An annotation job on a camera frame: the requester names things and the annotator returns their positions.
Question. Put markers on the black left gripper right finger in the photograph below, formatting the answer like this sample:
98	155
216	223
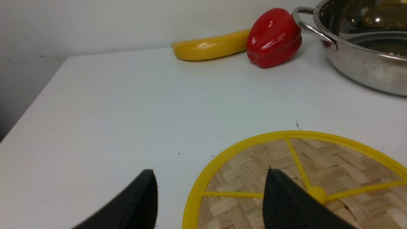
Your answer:
287	206

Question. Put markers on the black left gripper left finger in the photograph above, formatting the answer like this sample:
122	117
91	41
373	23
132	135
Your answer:
136	207

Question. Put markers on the yellow woven steamer lid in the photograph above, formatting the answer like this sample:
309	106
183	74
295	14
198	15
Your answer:
298	180

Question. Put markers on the stainless steel pot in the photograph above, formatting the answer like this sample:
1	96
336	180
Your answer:
366	40

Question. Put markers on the red bell pepper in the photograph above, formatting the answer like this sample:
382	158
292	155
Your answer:
274	39

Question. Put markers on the yellow banana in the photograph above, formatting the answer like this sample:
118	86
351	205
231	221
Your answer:
211	47

